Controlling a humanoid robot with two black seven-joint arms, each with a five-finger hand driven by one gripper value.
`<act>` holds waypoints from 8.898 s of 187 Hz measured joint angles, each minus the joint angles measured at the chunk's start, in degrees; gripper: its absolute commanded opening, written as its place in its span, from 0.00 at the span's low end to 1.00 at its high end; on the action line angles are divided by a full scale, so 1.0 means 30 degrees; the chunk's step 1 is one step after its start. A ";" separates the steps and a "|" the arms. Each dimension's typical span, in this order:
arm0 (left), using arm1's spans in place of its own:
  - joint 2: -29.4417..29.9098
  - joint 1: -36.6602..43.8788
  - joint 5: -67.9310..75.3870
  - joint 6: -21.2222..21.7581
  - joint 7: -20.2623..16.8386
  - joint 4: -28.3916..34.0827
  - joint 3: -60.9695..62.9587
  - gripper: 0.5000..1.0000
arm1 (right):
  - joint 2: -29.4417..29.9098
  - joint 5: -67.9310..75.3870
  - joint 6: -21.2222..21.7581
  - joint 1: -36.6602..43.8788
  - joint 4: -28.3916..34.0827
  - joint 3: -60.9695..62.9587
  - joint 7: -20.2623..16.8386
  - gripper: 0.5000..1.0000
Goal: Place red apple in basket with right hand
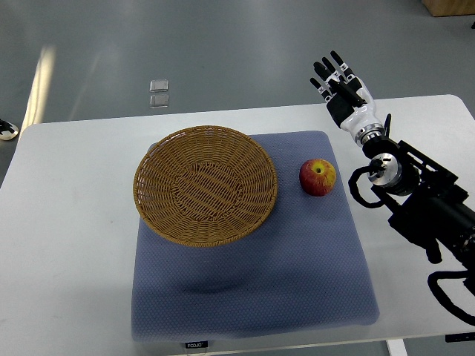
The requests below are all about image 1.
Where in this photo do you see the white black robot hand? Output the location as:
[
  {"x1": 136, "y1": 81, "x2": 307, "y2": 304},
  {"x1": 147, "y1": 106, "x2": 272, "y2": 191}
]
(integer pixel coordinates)
[{"x1": 309, "y1": 50, "x2": 387, "y2": 147}]

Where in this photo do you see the red yellow apple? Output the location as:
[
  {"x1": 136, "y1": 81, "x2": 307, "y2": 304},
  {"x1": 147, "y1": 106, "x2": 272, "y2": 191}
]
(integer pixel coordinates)
[{"x1": 299, "y1": 159, "x2": 337, "y2": 197}]

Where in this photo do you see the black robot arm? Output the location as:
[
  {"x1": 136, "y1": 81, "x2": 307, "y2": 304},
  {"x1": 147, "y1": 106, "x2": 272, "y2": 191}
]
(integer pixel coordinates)
[{"x1": 363, "y1": 117, "x2": 474, "y2": 270}]

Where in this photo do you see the brown wicker basket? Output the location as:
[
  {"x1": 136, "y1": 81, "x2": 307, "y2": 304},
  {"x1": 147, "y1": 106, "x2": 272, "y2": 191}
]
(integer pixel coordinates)
[{"x1": 133, "y1": 125, "x2": 278, "y2": 248}]

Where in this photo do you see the wooden box corner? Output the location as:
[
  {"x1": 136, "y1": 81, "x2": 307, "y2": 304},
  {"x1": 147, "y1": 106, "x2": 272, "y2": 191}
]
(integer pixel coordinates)
[{"x1": 422, "y1": 0, "x2": 474, "y2": 17}]

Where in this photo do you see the blue fabric mat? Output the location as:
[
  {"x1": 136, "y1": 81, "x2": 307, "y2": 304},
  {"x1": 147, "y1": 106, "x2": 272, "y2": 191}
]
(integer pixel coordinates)
[{"x1": 131, "y1": 131, "x2": 379, "y2": 342}]

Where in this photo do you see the upper floor outlet plate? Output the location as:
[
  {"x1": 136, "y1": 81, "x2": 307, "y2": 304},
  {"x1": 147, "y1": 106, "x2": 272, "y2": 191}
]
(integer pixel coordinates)
[{"x1": 149, "y1": 79, "x2": 169, "y2": 93}]

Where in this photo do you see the floor outlet plate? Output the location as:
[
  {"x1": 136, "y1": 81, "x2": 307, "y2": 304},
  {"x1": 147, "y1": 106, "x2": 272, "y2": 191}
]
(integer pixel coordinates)
[
  {"x1": 149, "y1": 79, "x2": 169, "y2": 93},
  {"x1": 149, "y1": 93, "x2": 169, "y2": 108}
]

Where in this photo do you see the lower floor outlet plate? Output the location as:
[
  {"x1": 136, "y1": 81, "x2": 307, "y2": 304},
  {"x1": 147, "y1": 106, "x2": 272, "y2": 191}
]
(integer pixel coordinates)
[{"x1": 149, "y1": 93, "x2": 169, "y2": 108}]

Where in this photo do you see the white table leg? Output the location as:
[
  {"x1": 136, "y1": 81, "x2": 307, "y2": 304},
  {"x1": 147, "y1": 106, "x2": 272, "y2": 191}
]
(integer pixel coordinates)
[{"x1": 386, "y1": 339, "x2": 408, "y2": 356}]

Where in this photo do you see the black table control panel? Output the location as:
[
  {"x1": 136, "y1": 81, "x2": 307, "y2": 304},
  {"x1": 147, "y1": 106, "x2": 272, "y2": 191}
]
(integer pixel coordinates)
[{"x1": 445, "y1": 332, "x2": 475, "y2": 343}]

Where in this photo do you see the black table label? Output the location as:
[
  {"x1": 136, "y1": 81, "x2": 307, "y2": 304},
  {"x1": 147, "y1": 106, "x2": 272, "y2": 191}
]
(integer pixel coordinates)
[{"x1": 185, "y1": 340, "x2": 209, "y2": 349}]

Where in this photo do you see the black white shoe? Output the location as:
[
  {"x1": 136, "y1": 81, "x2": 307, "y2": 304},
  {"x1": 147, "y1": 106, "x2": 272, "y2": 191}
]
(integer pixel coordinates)
[{"x1": 0, "y1": 119, "x2": 19, "y2": 141}]

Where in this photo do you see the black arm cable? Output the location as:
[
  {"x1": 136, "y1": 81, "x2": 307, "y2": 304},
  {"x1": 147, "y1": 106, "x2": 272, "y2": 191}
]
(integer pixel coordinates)
[{"x1": 347, "y1": 165, "x2": 390, "y2": 208}]

